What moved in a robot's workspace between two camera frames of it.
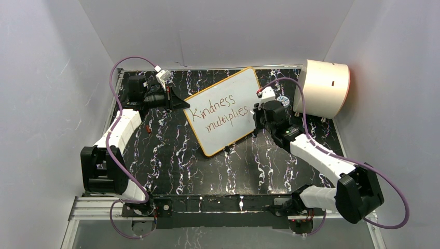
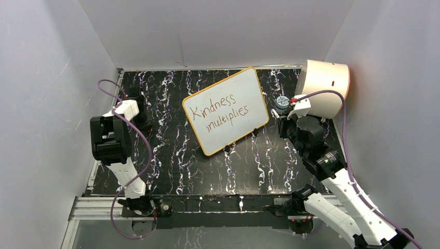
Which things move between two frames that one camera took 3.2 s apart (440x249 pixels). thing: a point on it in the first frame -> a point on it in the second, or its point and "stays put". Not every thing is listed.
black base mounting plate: x=259 y=211 stays put
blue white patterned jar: x=285 y=101 stays put
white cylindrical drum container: x=326 y=86 stays put
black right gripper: x=256 y=115 -> x=283 y=123
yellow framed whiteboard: x=221 y=114 stays put
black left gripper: x=173 y=101 -> x=147 y=124
